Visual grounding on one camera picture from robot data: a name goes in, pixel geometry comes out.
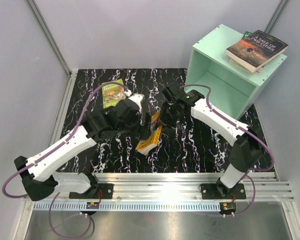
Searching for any slotted white cable duct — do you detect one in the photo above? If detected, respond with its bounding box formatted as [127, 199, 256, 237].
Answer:
[33, 200, 221, 212]

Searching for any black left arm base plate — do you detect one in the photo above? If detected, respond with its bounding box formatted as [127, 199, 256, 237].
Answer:
[68, 183, 114, 200]

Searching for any black marble pattern mat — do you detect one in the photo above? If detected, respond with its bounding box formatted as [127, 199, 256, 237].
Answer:
[58, 68, 277, 174]

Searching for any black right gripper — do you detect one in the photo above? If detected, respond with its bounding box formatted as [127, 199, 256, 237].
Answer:
[153, 103, 183, 134]

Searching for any aluminium corner post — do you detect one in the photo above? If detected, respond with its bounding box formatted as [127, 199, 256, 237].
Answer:
[263, 0, 290, 37]
[25, 0, 72, 78]

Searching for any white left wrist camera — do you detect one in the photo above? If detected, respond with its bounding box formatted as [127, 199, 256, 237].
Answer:
[123, 89, 145, 114]

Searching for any green 104-storey treehouse book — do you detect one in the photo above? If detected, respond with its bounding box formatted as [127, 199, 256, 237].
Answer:
[242, 31, 252, 39]

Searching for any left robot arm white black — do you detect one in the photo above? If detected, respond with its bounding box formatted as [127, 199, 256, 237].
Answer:
[14, 94, 151, 202]

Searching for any right aluminium corner post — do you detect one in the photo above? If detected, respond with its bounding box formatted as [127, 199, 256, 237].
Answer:
[263, 0, 290, 37]

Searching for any mint green open cabinet box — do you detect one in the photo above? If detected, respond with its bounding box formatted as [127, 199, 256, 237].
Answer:
[185, 24, 286, 120]

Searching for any lime green 65-storey treehouse book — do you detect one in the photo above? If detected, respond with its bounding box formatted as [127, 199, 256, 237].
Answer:
[102, 84, 126, 109]

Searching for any left aluminium corner post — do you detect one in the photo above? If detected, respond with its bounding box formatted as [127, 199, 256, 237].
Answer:
[25, 0, 72, 78]

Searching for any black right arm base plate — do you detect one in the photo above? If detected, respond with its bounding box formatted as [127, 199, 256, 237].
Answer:
[199, 183, 247, 200]

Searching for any aluminium rail frame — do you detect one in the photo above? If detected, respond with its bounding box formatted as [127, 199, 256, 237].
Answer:
[13, 71, 300, 240]

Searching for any orange 130-storey treehouse book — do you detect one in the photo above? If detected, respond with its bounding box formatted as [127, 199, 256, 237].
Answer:
[135, 111, 163, 156]

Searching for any dark tale of two cities book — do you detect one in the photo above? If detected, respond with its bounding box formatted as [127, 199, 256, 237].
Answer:
[225, 30, 289, 73]

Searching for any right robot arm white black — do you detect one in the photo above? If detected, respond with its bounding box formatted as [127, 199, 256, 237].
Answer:
[158, 83, 264, 199]

